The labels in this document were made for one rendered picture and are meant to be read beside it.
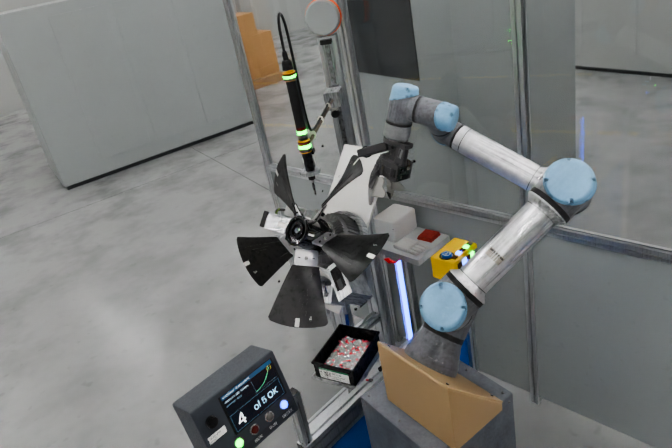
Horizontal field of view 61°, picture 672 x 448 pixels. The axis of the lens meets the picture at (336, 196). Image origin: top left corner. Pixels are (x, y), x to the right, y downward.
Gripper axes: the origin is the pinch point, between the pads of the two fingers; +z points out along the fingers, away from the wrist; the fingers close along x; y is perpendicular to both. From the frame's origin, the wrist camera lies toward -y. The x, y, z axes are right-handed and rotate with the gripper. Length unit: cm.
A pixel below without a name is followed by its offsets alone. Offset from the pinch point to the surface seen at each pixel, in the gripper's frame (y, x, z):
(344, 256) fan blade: -15.9, 7.5, 31.3
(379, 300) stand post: -31, 55, 78
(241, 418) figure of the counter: 14, -58, 42
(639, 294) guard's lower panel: 60, 89, 35
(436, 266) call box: 4, 37, 35
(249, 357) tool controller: 4, -49, 33
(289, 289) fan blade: -33, -1, 52
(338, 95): -71, 52, -7
